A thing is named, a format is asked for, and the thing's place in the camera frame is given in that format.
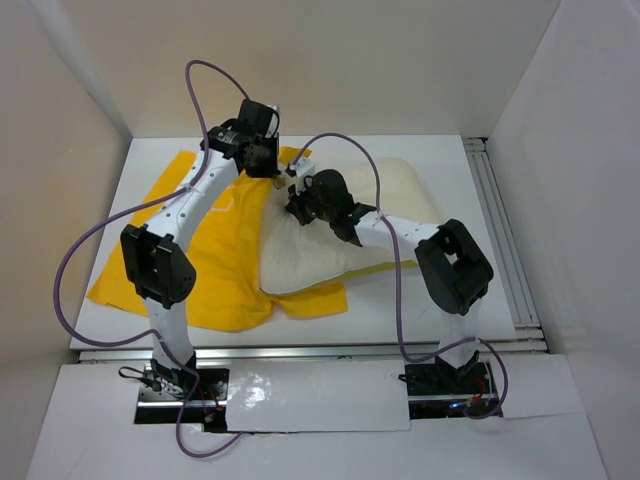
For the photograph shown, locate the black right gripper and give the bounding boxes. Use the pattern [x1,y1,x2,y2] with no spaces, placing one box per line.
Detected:
[286,177,335,227]

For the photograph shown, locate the cream white pillow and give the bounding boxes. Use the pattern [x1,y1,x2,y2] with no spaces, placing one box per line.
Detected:
[259,157,441,295]

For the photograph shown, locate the yellow printed pillowcase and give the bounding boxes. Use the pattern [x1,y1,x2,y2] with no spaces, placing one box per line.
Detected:
[87,151,348,332]

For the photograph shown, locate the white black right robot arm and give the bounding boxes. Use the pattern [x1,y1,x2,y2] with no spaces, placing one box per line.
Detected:
[285,167,494,394]

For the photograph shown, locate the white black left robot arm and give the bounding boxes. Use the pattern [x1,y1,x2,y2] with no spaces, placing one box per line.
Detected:
[120,100,280,399]

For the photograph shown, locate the white cover sheet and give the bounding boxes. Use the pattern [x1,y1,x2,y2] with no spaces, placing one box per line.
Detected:
[225,359,410,433]

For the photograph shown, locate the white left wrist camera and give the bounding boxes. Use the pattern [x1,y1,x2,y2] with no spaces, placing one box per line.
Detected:
[266,104,280,138]

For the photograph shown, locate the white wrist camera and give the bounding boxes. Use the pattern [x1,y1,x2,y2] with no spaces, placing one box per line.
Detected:
[284,156,315,195]
[266,104,280,138]

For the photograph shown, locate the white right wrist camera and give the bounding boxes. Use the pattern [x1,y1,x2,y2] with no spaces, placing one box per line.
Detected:
[284,156,315,195]

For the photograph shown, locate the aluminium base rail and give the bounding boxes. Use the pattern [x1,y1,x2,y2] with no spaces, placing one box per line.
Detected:
[77,339,549,416]

